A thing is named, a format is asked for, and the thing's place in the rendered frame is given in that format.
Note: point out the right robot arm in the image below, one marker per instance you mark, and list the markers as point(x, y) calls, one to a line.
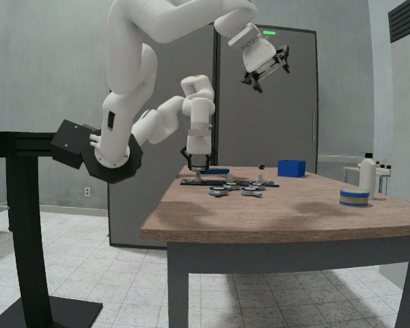
point(164, 23)

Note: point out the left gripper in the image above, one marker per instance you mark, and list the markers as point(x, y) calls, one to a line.
point(198, 145)

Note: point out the white plastic bottle with black cap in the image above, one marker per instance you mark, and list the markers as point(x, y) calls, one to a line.
point(367, 175)

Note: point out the blue box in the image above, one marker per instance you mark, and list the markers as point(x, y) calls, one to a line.
point(293, 169)

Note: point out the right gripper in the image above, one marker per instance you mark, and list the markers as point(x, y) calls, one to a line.
point(261, 58)

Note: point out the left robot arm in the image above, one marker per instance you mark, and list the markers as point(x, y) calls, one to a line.
point(164, 121)

